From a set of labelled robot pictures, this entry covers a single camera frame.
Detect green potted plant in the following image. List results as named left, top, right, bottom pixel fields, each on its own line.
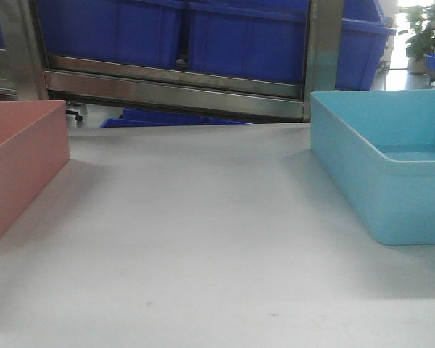
left=398, top=1, right=435, bottom=75

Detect stainless steel shelf frame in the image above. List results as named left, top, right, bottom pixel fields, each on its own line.
left=0, top=1, right=344, bottom=122

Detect blue crate on shelf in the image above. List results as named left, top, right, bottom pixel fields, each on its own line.
left=188, top=1, right=308, bottom=84
left=37, top=1, right=186, bottom=69

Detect light blue plastic box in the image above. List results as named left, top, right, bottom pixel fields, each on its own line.
left=310, top=89, right=435, bottom=245

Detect blue crate right behind post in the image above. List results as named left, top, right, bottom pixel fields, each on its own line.
left=335, top=0, right=396, bottom=91

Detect blue crates under shelf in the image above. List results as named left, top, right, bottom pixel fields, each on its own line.
left=100, top=108, right=251, bottom=128

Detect pink plastic box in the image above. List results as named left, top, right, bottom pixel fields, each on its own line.
left=0, top=100, right=70, bottom=238

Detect blue crate left on shelf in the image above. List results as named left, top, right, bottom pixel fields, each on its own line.
left=37, top=1, right=186, bottom=69

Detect blue crate middle on shelf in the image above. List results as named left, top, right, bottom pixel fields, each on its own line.
left=188, top=1, right=308, bottom=84

